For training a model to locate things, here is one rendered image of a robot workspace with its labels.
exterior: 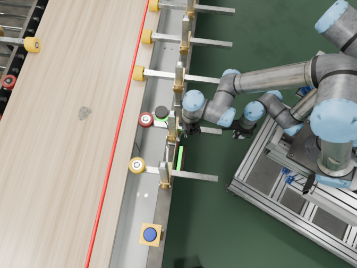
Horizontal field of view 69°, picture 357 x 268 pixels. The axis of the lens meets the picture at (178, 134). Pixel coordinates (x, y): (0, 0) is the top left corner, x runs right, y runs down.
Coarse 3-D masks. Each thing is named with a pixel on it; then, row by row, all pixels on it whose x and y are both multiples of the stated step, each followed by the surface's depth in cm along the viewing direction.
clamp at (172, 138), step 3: (177, 117) 142; (177, 120) 142; (177, 123) 141; (177, 126) 141; (168, 135) 139; (171, 135) 139; (174, 135) 139; (168, 138) 139; (171, 138) 140; (174, 138) 139; (168, 141) 142; (174, 141) 140
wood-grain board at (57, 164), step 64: (64, 0) 166; (128, 0) 167; (64, 64) 150; (128, 64) 150; (0, 128) 136; (64, 128) 136; (128, 128) 137; (0, 192) 124; (64, 192) 125; (0, 256) 115; (64, 256) 115
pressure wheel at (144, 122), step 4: (144, 112) 139; (140, 116) 138; (144, 116) 139; (148, 116) 139; (152, 116) 138; (140, 120) 137; (144, 120) 138; (148, 120) 138; (152, 120) 138; (140, 124) 138; (144, 124) 137; (148, 124) 137
